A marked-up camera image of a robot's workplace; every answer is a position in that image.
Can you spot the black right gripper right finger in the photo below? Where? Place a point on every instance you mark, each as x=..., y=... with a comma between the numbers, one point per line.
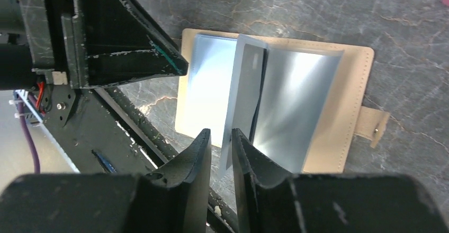
x=271, y=199

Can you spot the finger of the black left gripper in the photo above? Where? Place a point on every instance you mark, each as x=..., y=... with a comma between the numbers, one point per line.
x=151, y=27

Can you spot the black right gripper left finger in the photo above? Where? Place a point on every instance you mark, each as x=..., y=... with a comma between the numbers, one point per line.
x=173, y=198

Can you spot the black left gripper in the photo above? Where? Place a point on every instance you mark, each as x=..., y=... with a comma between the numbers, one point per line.
x=51, y=40

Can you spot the beige leather card holder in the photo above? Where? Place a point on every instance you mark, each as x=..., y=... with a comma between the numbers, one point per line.
x=310, y=105

